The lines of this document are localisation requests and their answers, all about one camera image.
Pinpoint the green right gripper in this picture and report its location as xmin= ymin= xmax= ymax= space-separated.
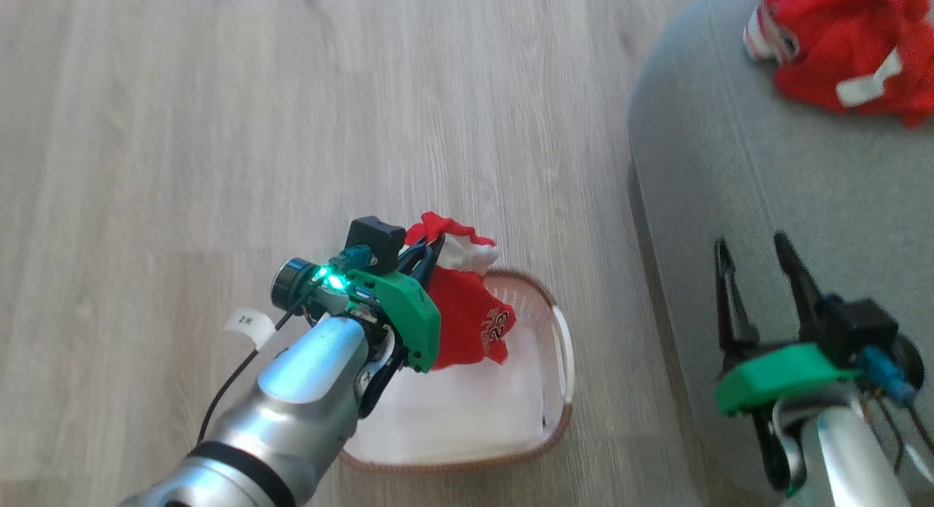
xmin=714 ymin=232 xmax=863 ymax=419

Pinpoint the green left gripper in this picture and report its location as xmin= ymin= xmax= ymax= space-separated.
xmin=347 ymin=233 xmax=447 ymax=374

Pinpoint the red garment with number print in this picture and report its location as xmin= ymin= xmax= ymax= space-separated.
xmin=404 ymin=212 xmax=518 ymax=372

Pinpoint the red white striped jersey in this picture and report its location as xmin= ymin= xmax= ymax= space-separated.
xmin=743 ymin=0 xmax=934 ymax=128

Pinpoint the beige plastic laundry basket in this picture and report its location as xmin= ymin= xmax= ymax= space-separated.
xmin=339 ymin=268 xmax=577 ymax=473

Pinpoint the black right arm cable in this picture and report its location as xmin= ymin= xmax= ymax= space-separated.
xmin=868 ymin=394 xmax=934 ymax=486

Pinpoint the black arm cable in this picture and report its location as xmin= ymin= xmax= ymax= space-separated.
xmin=868 ymin=394 xmax=934 ymax=486
xmin=196 ymin=303 xmax=307 ymax=446

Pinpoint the white paper cable label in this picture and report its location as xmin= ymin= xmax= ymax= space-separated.
xmin=224 ymin=309 xmax=277 ymax=352

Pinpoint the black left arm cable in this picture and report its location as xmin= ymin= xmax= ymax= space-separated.
xmin=196 ymin=303 xmax=307 ymax=446

